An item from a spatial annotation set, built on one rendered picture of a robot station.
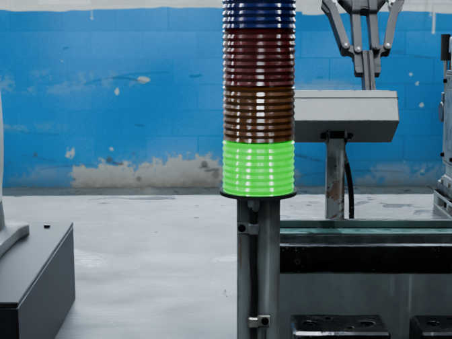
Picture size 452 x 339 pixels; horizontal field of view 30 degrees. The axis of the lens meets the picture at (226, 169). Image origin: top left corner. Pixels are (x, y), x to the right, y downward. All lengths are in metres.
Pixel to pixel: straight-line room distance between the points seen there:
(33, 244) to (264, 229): 0.43
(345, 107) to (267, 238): 0.53
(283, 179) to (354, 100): 0.54
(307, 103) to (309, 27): 5.33
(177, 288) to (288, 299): 0.30
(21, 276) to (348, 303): 0.36
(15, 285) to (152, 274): 0.43
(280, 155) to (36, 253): 0.43
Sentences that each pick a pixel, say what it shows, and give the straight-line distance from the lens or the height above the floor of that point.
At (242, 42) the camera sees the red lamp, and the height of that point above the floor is 1.15.
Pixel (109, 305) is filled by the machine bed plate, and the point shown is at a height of 0.80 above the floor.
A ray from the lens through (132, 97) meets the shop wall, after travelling 6.53.
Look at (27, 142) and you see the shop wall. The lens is 6.70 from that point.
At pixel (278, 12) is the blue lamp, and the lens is 0.67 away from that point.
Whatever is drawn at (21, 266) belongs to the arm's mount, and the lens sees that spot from 0.98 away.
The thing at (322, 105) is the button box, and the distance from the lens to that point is 1.20.
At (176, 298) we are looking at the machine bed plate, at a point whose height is 0.80.
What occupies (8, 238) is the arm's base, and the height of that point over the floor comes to 0.92.
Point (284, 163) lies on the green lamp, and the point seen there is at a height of 1.06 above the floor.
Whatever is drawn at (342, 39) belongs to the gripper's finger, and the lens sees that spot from 1.29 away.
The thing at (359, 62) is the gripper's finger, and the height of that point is 1.12.
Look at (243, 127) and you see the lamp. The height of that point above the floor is 1.09.
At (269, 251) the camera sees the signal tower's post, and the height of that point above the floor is 0.98.
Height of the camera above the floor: 1.16
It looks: 9 degrees down
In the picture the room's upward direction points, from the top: straight up
